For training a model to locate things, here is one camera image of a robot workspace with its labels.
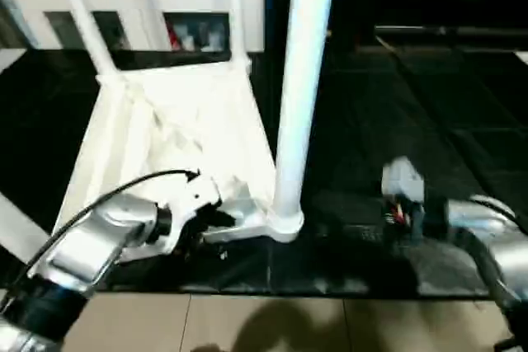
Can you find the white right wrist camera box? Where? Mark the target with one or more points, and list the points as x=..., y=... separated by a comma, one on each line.
x=403, y=180

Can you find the white plastic table leg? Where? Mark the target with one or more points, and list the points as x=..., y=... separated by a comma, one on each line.
x=235, y=6
x=87, y=14
x=301, y=80
x=21, y=237

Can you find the dark low furniture silver edge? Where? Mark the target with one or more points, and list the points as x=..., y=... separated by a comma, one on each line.
x=454, y=35

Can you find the crumpled black plastic sheet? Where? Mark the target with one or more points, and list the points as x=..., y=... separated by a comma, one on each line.
x=445, y=138

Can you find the white plastic table top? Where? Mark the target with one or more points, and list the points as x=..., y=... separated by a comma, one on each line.
x=181, y=129

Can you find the black work mat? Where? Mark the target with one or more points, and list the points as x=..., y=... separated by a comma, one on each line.
x=330, y=245

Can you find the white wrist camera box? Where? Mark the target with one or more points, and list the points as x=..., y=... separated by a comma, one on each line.
x=194, y=199
x=403, y=180

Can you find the white cabinet with glass doors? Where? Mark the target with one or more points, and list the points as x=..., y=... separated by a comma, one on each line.
x=148, y=2

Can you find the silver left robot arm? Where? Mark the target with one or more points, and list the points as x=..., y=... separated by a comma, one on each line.
x=82, y=245

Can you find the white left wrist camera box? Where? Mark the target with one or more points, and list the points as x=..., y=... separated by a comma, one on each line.
x=194, y=199

